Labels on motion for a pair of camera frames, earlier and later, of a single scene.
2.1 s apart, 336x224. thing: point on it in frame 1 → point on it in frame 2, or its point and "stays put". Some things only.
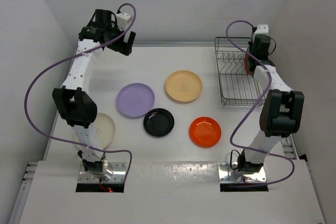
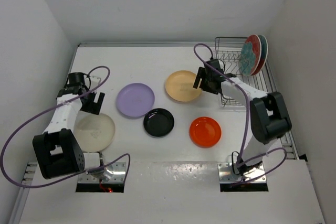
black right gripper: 251,43 → 202,74
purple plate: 135,99 stays put
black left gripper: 123,47 → 93,107
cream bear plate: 103,132 stays put
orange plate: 205,131 stays put
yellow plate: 183,86 stays put
